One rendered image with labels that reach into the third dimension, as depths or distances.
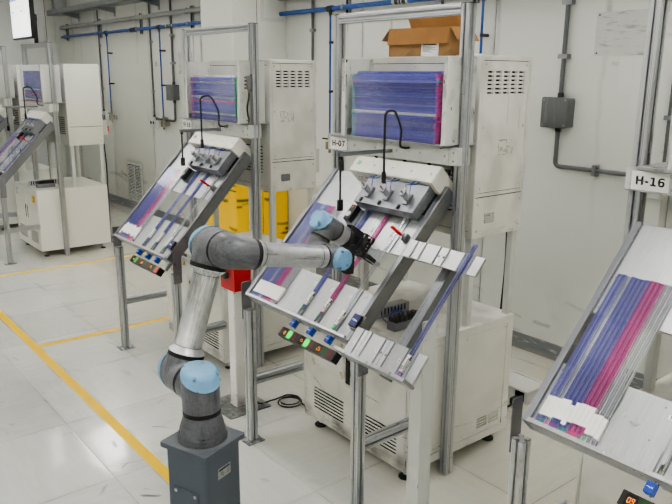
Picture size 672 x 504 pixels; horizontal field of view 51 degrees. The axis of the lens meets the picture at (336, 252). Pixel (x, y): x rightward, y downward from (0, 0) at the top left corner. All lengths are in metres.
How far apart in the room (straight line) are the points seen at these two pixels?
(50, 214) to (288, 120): 3.42
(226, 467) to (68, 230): 4.93
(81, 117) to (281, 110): 3.26
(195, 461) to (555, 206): 2.72
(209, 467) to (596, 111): 2.80
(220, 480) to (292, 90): 2.36
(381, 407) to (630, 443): 1.31
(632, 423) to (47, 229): 5.75
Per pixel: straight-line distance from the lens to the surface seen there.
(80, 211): 6.99
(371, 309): 2.58
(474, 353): 3.10
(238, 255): 2.12
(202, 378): 2.15
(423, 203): 2.71
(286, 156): 4.00
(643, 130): 2.31
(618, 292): 2.19
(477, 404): 3.23
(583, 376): 2.07
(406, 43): 3.32
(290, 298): 2.88
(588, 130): 4.11
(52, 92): 6.79
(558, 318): 4.36
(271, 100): 3.93
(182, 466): 2.28
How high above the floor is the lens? 1.64
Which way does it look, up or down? 14 degrees down
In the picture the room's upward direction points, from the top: straight up
